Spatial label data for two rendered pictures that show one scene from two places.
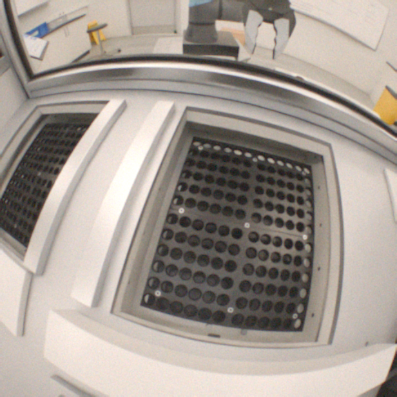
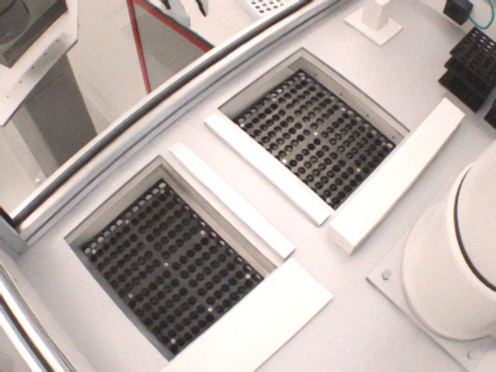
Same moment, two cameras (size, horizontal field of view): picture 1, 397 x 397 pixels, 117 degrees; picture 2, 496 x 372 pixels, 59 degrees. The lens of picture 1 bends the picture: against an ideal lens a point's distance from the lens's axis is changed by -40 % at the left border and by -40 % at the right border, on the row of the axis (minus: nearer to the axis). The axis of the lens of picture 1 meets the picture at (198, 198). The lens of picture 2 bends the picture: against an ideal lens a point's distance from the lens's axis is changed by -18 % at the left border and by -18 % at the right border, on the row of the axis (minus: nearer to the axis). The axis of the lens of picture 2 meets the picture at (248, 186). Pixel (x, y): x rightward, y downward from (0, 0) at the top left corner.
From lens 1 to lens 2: 0.63 m
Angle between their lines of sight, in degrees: 24
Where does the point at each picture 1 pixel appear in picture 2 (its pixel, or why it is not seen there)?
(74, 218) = (268, 209)
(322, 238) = (350, 100)
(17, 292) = (301, 273)
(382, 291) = (409, 87)
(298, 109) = (269, 46)
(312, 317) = (394, 138)
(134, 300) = not seen: hidden behind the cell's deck
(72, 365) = (361, 225)
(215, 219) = (301, 146)
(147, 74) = (172, 111)
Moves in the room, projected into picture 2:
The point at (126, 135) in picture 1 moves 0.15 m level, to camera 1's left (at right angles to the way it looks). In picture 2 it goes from (219, 155) to (155, 233)
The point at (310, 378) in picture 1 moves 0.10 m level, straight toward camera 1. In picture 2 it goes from (411, 141) to (354, 153)
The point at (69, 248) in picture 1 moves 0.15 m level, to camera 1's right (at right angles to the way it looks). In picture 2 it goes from (287, 220) to (340, 143)
